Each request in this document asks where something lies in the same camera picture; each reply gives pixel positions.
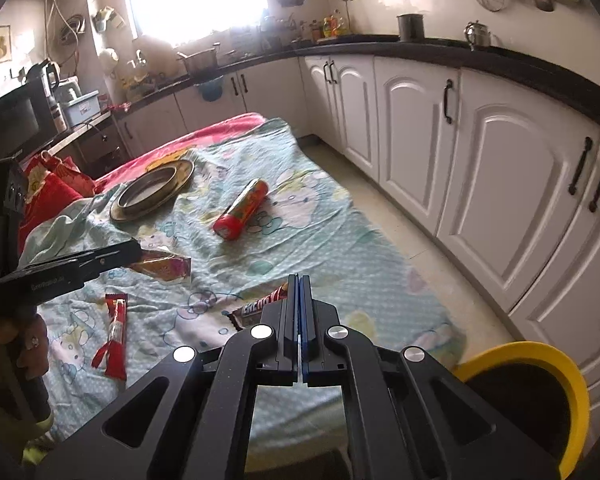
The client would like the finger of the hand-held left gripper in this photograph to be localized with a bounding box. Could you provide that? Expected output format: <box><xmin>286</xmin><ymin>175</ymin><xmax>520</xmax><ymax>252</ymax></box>
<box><xmin>76</xmin><ymin>239</ymin><xmax>144</xmax><ymax>281</ymax></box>

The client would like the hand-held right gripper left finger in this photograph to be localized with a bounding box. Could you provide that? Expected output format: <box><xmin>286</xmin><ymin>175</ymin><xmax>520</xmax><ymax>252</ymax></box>
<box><xmin>35</xmin><ymin>274</ymin><xmax>300</xmax><ymax>480</ymax></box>

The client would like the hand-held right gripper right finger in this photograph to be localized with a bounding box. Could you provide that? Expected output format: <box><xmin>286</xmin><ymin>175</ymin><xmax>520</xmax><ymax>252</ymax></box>
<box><xmin>299</xmin><ymin>275</ymin><xmax>562</xmax><ymax>480</ymax></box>

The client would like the brown chocolate bar wrapper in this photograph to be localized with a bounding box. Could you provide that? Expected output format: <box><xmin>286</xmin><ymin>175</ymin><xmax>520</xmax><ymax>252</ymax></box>
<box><xmin>224</xmin><ymin>282</ymin><xmax>292</xmax><ymax>332</ymax></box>

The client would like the colourful foil wrapper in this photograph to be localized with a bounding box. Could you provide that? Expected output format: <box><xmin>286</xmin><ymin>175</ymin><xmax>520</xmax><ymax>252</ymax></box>
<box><xmin>129</xmin><ymin>248</ymin><xmax>193</xmax><ymax>284</ymax></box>

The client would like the yellow trash bin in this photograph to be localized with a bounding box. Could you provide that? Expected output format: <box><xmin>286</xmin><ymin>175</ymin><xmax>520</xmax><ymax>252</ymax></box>
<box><xmin>449</xmin><ymin>340</ymin><xmax>592</xmax><ymax>480</ymax></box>

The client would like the person's left hand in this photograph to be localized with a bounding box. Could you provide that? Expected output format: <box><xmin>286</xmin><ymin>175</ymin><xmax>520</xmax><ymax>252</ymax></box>
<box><xmin>0</xmin><ymin>316</ymin><xmax>50</xmax><ymax>392</ymax></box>

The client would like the red printed bag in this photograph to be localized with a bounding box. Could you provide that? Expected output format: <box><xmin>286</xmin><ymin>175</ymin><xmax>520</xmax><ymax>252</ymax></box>
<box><xmin>24</xmin><ymin>151</ymin><xmax>107</xmax><ymax>242</ymax></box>

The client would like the round brass tray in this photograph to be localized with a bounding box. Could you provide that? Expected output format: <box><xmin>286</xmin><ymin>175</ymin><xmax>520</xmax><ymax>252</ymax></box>
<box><xmin>109</xmin><ymin>158</ymin><xmax>196</xmax><ymax>222</ymax></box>

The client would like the red snack wrapper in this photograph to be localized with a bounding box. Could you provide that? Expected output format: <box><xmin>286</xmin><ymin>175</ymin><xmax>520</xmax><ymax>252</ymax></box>
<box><xmin>90</xmin><ymin>294</ymin><xmax>130</xmax><ymax>382</ymax></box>

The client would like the light blue printed blanket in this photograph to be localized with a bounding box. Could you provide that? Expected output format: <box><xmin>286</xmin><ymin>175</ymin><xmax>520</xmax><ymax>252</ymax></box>
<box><xmin>16</xmin><ymin>117</ymin><xmax>467</xmax><ymax>437</ymax></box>

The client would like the black microwave oven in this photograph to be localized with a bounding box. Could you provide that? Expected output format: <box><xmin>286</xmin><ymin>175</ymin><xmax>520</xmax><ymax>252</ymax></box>
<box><xmin>0</xmin><ymin>81</ymin><xmax>57</xmax><ymax>162</ymax></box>

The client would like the red cylindrical can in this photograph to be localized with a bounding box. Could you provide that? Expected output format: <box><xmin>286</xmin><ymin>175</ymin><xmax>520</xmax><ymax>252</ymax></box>
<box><xmin>212</xmin><ymin>178</ymin><xmax>270</xmax><ymax>242</ymax></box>

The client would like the pink blanket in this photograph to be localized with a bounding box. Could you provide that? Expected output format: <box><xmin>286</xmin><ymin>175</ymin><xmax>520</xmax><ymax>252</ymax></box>
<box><xmin>94</xmin><ymin>112</ymin><xmax>267</xmax><ymax>192</ymax></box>

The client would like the blue plastic storage box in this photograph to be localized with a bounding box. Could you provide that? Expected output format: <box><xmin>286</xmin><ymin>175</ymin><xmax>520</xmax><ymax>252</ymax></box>
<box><xmin>59</xmin><ymin>90</ymin><xmax>102</xmax><ymax>129</ymax></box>

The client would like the black electric kettle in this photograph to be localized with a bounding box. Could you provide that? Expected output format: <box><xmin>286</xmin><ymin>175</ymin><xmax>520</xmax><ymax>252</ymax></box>
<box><xmin>26</xmin><ymin>59</ymin><xmax>62</xmax><ymax>92</ymax></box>

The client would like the blue hanging basin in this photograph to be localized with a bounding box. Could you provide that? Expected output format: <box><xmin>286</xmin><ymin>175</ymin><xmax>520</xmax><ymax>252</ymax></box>
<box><xmin>195</xmin><ymin>75</ymin><xmax>226</xmax><ymax>102</ymax></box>

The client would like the green garment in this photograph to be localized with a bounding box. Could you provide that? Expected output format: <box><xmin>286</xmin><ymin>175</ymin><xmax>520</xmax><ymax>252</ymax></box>
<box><xmin>21</xmin><ymin>410</ymin><xmax>57</xmax><ymax>467</ymax></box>

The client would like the white round appliance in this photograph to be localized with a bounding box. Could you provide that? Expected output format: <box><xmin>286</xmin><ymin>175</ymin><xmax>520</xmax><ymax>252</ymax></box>
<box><xmin>129</xmin><ymin>34</ymin><xmax>177</xmax><ymax>79</ymax></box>

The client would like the metal cooking pot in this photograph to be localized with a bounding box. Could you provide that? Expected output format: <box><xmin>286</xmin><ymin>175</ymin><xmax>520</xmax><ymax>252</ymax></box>
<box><xmin>176</xmin><ymin>47</ymin><xmax>222</xmax><ymax>78</ymax></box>

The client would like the white kitchen cabinet run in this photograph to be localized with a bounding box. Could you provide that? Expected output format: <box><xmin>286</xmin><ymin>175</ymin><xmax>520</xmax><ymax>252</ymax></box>
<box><xmin>114</xmin><ymin>52</ymin><xmax>600</xmax><ymax>457</ymax></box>

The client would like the cluster of condiment bottles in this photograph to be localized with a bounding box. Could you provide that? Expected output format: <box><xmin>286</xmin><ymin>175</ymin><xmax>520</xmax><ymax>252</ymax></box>
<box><xmin>321</xmin><ymin>9</ymin><xmax>349</xmax><ymax>39</ymax></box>

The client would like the dark cylindrical pot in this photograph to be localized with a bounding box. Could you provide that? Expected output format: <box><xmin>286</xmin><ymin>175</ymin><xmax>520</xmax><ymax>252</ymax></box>
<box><xmin>396</xmin><ymin>13</ymin><xmax>426</xmax><ymax>43</ymax></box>

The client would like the metal teapot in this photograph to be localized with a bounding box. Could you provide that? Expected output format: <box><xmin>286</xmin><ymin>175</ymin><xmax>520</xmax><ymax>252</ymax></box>
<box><xmin>463</xmin><ymin>19</ymin><xmax>493</xmax><ymax>51</ymax></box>

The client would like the black kitchen countertop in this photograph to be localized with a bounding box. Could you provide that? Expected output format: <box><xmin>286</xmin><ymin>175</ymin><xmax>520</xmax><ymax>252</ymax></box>
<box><xmin>114</xmin><ymin>31</ymin><xmax>600</xmax><ymax>139</ymax></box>

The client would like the coiled hose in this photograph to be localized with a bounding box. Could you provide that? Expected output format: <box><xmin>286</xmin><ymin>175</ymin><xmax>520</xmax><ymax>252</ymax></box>
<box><xmin>44</xmin><ymin>0</ymin><xmax>87</xmax><ymax>62</ymax></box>

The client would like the green wall organiser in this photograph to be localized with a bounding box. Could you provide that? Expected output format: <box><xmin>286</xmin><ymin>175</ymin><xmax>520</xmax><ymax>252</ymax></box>
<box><xmin>91</xmin><ymin>6</ymin><xmax>127</xmax><ymax>33</ymax></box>

